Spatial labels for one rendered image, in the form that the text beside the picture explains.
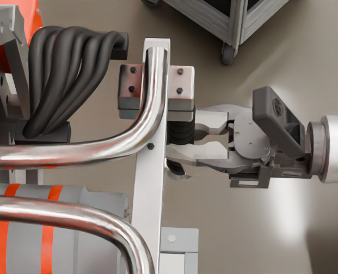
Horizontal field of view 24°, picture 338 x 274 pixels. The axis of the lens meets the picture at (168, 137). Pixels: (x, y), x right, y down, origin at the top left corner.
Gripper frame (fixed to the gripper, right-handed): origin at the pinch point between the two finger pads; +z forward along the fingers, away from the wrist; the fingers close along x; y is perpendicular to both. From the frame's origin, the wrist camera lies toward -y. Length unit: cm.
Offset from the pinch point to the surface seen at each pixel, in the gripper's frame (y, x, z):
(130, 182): 83, 38, 10
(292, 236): 83, 25, -29
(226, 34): 70, 75, -12
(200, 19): 71, 81, -6
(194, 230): 75, 22, -5
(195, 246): 75, 19, -6
